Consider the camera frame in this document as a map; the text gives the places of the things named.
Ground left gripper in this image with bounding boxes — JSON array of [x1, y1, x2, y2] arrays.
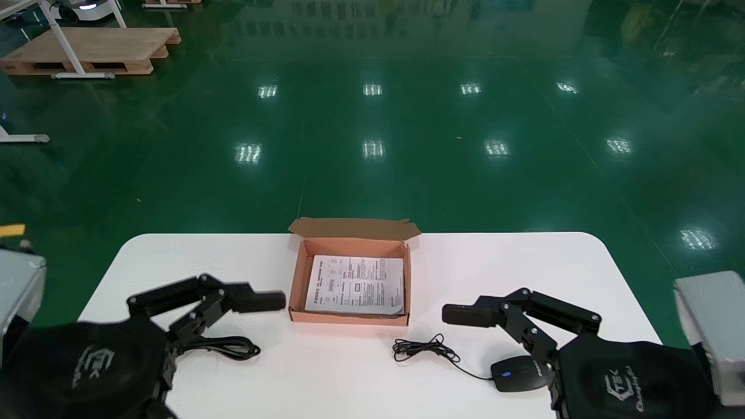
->
[[0, 274, 286, 419]]

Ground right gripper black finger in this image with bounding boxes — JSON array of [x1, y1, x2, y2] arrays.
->
[[442, 314, 560, 374]]

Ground black wired computer mouse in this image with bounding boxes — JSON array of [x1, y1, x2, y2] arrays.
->
[[393, 333, 551, 393]]

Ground white metal table frame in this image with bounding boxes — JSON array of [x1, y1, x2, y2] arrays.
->
[[37, 0, 128, 80]]

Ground printed white instruction sheet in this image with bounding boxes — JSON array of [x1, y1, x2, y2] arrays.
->
[[304, 254, 405, 315]]

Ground black usb cable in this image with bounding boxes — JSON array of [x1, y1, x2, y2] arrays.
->
[[179, 336, 261, 362]]

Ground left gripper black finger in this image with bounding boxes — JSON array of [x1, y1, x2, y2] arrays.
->
[[168, 301, 286, 353]]

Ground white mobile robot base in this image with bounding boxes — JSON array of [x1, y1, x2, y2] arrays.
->
[[49, 0, 118, 23]]

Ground open brown cardboard box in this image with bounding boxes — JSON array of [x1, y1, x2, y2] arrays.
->
[[288, 218, 421, 326]]

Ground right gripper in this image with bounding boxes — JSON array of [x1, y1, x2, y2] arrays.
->
[[442, 288, 722, 419]]

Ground large wooden pallet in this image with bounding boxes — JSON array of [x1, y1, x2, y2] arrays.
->
[[0, 27, 182, 77]]

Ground white metal floor foot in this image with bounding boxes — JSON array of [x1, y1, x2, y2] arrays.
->
[[0, 125, 51, 144]]

